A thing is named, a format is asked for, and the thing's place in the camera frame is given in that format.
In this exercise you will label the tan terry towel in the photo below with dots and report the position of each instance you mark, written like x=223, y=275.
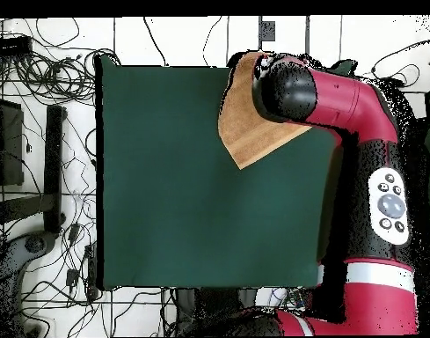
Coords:
x=242, y=130

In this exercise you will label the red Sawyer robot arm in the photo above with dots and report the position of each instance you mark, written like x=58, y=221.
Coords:
x=348, y=102

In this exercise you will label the black flat panel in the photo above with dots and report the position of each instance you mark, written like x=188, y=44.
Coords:
x=10, y=141

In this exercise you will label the dark green table cloth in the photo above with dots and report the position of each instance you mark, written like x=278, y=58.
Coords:
x=147, y=141

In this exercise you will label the black metal stand base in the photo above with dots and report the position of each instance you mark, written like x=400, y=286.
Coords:
x=52, y=169

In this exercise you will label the small black power adapter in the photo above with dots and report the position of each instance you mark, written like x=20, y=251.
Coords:
x=72, y=278
x=74, y=233

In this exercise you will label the long black power strip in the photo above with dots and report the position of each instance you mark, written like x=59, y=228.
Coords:
x=91, y=271

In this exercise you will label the dark wheeled stand foot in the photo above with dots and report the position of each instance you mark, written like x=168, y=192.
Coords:
x=14, y=257

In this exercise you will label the grey square floor frame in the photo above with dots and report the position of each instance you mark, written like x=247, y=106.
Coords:
x=267, y=31

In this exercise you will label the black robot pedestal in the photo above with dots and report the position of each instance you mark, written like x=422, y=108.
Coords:
x=214, y=310

